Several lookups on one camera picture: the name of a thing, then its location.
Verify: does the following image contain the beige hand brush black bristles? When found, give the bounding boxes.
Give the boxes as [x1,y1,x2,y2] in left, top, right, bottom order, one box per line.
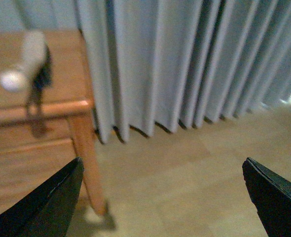
[0,31,52,92]

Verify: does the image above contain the wooden nightstand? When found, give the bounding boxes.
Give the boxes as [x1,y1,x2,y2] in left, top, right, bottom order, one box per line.
[0,30,107,216]

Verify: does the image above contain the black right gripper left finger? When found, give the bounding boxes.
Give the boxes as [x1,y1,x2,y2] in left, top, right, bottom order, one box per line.
[0,158,84,237]

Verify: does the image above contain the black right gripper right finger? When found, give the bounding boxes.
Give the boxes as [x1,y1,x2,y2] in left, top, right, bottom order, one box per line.
[242,158,291,237]

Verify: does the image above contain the grey pleated curtain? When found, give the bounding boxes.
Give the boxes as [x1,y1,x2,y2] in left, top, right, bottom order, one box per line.
[0,0,291,144]

